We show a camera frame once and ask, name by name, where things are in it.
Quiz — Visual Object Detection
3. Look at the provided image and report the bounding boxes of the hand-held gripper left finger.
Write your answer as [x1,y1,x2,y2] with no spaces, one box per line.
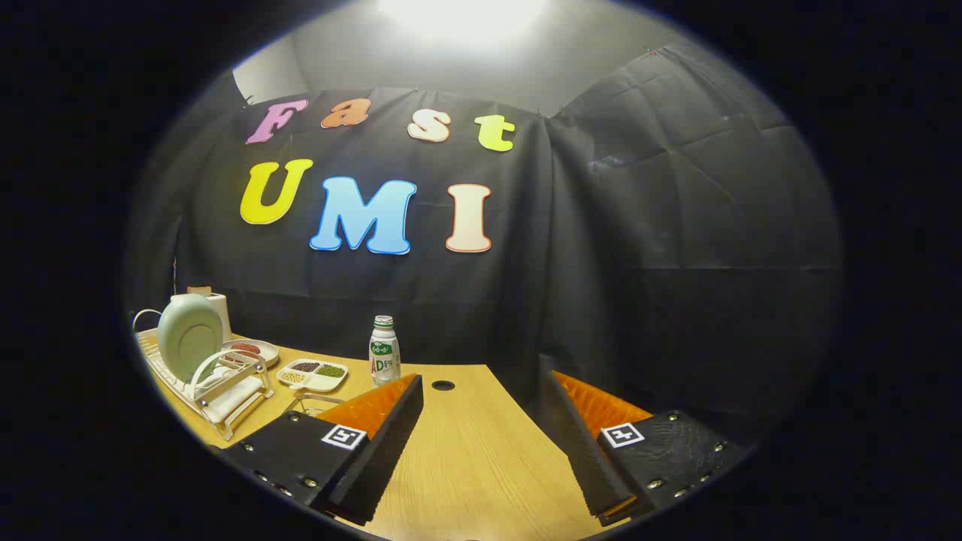
[218,373,424,527]

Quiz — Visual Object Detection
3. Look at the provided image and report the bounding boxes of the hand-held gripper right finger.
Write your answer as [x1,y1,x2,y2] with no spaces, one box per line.
[537,357,745,527]

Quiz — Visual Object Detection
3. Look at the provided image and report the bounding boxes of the metal wire basket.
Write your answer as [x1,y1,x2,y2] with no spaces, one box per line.
[284,392,346,419]

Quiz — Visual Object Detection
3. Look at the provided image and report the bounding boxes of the white wire dish rack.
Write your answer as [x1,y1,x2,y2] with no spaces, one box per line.
[133,308,275,441]

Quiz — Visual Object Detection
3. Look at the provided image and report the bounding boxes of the light green plate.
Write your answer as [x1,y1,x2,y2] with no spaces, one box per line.
[157,293,224,384]

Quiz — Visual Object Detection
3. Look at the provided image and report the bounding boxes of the grey plate with patties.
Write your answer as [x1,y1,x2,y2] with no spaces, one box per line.
[222,339,280,369]

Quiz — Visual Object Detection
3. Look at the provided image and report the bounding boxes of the white drink bottle green label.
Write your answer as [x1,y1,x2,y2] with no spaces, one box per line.
[368,316,401,388]

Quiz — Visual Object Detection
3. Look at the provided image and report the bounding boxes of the white divided snack tray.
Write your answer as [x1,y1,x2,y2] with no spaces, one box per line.
[277,359,349,393]

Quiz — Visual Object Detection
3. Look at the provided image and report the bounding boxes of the black backdrop cloth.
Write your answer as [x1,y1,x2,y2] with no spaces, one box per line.
[124,41,843,437]

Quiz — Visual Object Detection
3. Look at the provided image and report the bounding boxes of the white toaster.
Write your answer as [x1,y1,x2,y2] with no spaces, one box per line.
[186,286,231,340]

